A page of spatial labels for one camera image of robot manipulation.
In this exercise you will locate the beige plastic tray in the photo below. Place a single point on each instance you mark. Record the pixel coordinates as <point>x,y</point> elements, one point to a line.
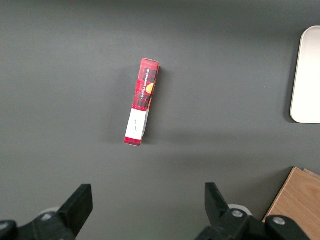
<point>308,80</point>

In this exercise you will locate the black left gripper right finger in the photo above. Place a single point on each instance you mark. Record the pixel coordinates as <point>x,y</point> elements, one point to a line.
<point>217,210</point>

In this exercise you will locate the red plaid cookie box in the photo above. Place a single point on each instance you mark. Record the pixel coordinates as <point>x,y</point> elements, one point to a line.
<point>141,100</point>

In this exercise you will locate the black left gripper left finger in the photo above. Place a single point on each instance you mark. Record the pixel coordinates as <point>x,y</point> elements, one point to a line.
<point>77,205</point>

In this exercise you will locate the wooden board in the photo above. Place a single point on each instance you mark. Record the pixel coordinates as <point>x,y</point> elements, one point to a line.
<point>297,200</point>

